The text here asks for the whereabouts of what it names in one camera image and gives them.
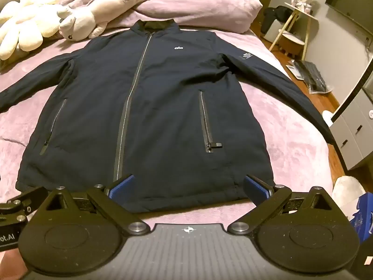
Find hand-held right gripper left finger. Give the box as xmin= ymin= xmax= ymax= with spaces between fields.
xmin=44 ymin=174 xmax=148 ymax=237

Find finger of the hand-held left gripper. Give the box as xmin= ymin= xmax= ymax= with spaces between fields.
xmin=0 ymin=188 xmax=49 ymax=224

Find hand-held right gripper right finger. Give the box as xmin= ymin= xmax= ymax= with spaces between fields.
xmin=227 ymin=175 xmax=335 ymax=237

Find dark navy zip jacket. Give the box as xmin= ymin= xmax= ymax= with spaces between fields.
xmin=0 ymin=20 xmax=335 ymax=213

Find white fluffy slipper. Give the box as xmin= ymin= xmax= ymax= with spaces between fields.
xmin=332 ymin=176 xmax=366 ymax=208

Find blue cardboard box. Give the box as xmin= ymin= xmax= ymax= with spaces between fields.
xmin=349 ymin=192 xmax=373 ymax=243

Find grey drawer cabinet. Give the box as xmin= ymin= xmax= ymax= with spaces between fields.
xmin=332 ymin=55 xmax=373 ymax=171

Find plastic wrapped dark packages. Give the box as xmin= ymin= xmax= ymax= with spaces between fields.
xmin=286 ymin=59 xmax=335 ymax=95

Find dark clothing heap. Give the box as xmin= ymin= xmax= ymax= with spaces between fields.
xmin=260 ymin=5 xmax=295 ymax=35

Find long white rabbit plush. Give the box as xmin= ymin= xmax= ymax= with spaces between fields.
xmin=56 ymin=0 xmax=167 ymax=40

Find cream flower plush toy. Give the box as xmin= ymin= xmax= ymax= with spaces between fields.
xmin=0 ymin=0 xmax=69 ymax=61

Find wooden leg side table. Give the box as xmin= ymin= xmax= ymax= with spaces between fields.
xmin=268 ymin=1 xmax=320 ymax=59

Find pink duvet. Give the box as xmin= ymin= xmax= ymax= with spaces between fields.
xmin=60 ymin=0 xmax=263 ymax=35

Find wall television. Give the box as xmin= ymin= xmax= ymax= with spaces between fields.
xmin=325 ymin=0 xmax=373 ymax=37

